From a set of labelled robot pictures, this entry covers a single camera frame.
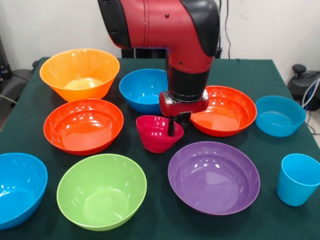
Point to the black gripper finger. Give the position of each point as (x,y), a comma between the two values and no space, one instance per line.
(185,121)
(172,127)

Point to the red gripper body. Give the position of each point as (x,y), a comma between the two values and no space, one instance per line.
(185,107)

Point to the small pink bowl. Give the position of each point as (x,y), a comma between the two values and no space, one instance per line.
(152,135)

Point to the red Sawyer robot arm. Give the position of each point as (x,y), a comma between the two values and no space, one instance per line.
(162,25)

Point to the red-orange bowl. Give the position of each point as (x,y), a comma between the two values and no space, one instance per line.
(85,125)
(225,112)

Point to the medium blue bowl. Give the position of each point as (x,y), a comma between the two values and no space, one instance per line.
(140,87)

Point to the dark green table cloth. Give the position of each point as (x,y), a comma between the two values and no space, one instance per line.
(237,72)

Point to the purple bowl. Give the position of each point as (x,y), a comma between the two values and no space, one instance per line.
(213,180)

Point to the low blue ridged bowl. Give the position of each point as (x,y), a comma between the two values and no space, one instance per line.
(277,117)

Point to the green bowl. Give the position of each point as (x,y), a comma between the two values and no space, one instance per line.
(101,192)

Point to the large orange bowl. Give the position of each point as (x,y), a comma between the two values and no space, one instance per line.
(80,65)

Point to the blue cup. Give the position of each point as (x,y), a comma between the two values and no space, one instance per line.
(295,185)

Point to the large blue bowl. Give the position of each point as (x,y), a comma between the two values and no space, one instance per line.
(20,190)

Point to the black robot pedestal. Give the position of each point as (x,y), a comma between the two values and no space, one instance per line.
(145,53)

